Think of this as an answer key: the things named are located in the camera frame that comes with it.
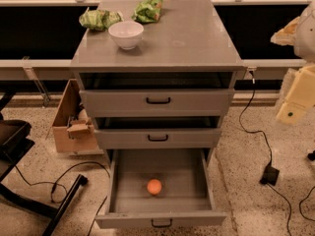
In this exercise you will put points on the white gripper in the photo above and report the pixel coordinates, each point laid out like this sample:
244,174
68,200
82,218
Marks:
305,36

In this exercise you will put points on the orange fruit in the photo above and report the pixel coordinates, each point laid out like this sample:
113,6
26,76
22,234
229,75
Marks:
154,186

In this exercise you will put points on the grey drawer cabinet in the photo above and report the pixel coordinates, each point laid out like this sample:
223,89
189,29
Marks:
189,37

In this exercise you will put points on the grey bottom drawer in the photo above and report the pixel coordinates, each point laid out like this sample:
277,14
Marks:
185,199

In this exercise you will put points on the grey drawer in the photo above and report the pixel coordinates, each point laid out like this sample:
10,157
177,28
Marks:
185,199
157,132
156,94

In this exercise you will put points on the grey top drawer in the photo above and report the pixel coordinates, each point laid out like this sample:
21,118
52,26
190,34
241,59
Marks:
156,94

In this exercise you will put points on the grey middle drawer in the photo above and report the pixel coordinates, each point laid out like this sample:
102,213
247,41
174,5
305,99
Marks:
157,132

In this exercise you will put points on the green chip bag right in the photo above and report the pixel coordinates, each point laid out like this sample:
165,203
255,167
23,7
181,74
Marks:
147,11

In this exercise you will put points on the green chip bag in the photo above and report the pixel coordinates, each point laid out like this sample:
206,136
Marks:
99,19
147,11

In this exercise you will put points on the white ceramic bowl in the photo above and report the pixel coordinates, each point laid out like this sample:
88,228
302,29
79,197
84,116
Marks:
126,34

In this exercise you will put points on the green chip bag left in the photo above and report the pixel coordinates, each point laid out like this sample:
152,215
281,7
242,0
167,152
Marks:
99,19

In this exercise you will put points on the brown cardboard box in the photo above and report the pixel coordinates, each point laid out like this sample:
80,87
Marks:
72,128

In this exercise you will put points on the black office chair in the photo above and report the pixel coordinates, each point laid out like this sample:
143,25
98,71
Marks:
41,177

